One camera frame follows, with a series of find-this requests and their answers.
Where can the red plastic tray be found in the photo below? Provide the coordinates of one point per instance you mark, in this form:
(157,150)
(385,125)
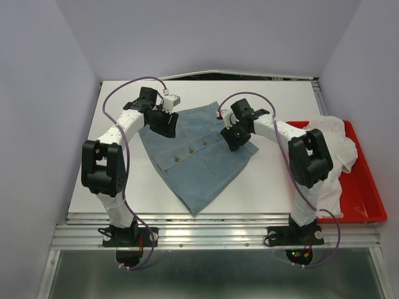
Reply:
(360,200)

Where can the light blue denim skirt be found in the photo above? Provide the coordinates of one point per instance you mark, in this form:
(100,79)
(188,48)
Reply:
(197,165)

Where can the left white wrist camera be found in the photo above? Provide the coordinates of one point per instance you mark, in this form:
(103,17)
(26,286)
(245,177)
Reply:
(169,101)

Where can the white skirt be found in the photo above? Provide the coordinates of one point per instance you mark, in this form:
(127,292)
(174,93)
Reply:
(344,154)

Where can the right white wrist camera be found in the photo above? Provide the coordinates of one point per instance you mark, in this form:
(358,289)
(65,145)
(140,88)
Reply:
(228,117)

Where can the aluminium extrusion frame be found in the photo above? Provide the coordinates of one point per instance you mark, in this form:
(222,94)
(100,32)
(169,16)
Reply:
(218,253)

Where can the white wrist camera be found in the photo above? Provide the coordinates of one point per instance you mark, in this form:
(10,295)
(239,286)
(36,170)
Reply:
(169,101)
(228,117)

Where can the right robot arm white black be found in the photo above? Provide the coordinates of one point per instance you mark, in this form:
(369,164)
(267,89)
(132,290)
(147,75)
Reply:
(305,153)

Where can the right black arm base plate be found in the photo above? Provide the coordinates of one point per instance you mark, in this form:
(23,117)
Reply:
(291,236)

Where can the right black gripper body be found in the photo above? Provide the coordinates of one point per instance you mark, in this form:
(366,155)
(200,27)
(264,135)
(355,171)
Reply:
(248,135)

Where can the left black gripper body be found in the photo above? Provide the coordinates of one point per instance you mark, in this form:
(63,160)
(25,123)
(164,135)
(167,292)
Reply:
(160,121)

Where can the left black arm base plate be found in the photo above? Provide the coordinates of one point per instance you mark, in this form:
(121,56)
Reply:
(114,237)

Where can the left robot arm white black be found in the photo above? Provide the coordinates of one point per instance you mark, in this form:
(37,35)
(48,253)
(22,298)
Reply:
(104,170)

